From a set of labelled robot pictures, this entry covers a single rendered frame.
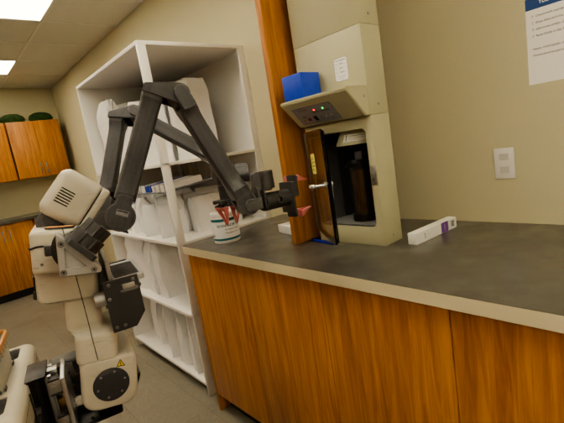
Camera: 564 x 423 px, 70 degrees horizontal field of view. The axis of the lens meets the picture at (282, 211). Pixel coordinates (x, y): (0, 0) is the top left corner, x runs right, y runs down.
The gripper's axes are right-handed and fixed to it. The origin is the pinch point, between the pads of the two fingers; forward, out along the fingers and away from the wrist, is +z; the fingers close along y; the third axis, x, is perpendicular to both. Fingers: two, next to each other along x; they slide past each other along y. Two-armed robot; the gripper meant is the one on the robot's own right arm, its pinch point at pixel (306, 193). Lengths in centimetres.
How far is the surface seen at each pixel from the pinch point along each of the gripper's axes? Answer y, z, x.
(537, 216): -21, 65, -50
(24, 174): 49, -10, 505
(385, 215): -12.4, 23.2, -14.8
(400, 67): 45, 61, -4
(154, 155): 28, 2, 126
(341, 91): 31.4, 8.2, -14.3
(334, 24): 56, 18, -7
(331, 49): 49, 18, -4
